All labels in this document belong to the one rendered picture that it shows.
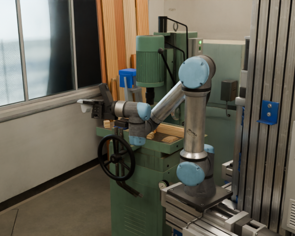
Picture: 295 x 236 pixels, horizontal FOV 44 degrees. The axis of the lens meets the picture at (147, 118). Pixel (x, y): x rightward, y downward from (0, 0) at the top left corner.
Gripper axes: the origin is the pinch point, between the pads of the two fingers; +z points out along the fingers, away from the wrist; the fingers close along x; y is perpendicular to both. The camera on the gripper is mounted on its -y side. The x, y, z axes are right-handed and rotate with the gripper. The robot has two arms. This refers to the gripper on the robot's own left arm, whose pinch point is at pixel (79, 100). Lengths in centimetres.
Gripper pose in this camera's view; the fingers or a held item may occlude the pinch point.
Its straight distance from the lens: 174.1
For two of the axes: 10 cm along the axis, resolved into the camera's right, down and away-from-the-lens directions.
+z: -9.2, -1.0, 3.8
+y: -0.5, 9.9, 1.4
